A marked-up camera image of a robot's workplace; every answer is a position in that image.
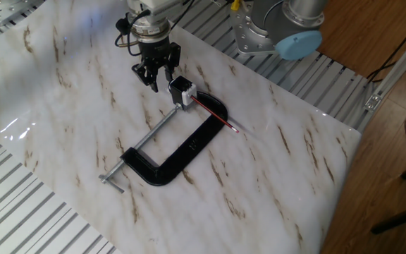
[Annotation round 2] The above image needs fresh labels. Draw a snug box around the metal plate with holes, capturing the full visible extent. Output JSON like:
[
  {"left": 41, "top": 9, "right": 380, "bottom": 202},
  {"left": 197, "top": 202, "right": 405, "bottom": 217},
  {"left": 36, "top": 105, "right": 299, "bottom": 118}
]
[{"left": 0, "top": 0, "right": 45, "bottom": 28}]

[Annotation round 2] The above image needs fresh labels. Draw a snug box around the white wrist mounting bracket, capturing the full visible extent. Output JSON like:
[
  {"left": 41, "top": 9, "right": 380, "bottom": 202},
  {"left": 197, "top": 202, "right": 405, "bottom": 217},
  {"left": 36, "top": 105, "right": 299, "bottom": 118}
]
[{"left": 127, "top": 0, "right": 186, "bottom": 22}]

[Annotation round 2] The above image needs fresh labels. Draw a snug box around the black C-clamp with steel screw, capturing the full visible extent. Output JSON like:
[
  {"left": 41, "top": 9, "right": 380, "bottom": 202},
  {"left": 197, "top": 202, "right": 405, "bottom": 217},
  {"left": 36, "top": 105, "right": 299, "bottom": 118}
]
[{"left": 99, "top": 91, "right": 229, "bottom": 194}]

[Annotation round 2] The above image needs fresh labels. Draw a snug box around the black power cable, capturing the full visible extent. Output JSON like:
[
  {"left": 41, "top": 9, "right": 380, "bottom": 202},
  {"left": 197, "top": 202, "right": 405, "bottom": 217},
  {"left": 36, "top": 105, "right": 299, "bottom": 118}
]
[{"left": 367, "top": 12, "right": 406, "bottom": 84}]

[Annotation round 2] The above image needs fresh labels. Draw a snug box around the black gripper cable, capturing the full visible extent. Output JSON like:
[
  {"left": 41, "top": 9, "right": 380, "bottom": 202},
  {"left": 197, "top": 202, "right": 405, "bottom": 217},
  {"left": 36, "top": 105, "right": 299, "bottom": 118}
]
[{"left": 113, "top": 9, "right": 152, "bottom": 57}]

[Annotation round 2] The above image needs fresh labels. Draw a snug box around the aluminium frame post with bracket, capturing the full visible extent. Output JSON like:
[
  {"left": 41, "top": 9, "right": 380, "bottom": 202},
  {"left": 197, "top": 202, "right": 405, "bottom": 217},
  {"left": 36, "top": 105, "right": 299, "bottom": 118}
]
[{"left": 363, "top": 20, "right": 406, "bottom": 113}]

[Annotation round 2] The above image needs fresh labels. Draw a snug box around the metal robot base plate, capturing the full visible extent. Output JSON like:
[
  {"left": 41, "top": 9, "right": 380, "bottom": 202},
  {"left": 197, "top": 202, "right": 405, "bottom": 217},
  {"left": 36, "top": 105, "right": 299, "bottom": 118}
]
[{"left": 229, "top": 0, "right": 290, "bottom": 56}]

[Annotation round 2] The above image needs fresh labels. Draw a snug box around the white marble pattern sheet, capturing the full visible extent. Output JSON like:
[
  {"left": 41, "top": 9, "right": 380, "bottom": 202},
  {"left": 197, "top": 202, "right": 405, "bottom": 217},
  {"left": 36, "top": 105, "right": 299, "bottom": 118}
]
[{"left": 0, "top": 0, "right": 362, "bottom": 254}]

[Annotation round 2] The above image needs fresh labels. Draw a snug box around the black and white pencil sharpener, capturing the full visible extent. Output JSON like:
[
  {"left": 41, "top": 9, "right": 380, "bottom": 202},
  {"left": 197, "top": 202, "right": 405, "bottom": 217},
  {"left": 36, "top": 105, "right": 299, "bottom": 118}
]
[{"left": 167, "top": 75, "right": 199, "bottom": 111}]

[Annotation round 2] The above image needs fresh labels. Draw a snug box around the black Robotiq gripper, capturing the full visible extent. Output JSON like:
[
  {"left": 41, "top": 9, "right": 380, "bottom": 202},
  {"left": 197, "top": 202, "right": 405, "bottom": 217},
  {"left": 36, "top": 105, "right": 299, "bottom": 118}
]
[{"left": 131, "top": 37, "right": 182, "bottom": 94}]

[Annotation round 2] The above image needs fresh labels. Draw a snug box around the black chair leg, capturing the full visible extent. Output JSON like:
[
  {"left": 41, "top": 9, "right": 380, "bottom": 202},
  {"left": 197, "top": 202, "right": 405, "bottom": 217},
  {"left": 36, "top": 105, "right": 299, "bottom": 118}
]
[{"left": 370, "top": 200, "right": 406, "bottom": 236}]

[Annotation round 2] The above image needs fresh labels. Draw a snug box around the red pencil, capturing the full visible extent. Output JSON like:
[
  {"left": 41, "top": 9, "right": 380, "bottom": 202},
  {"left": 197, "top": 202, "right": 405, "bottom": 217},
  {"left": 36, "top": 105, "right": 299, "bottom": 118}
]
[{"left": 190, "top": 95, "right": 240, "bottom": 134}]

